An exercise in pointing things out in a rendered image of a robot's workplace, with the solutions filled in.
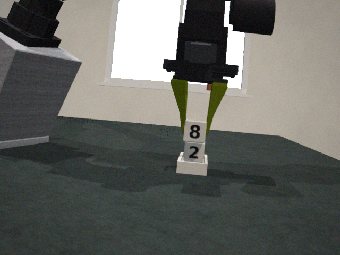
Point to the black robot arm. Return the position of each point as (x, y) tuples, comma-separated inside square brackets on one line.
[(33, 23)]

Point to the white number cube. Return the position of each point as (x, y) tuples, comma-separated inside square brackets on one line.
[(194, 152), (195, 131)]

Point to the beige open-top tray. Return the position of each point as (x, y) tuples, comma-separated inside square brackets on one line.
[(194, 168)]

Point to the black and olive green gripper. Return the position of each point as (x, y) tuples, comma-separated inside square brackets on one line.
[(212, 73)]

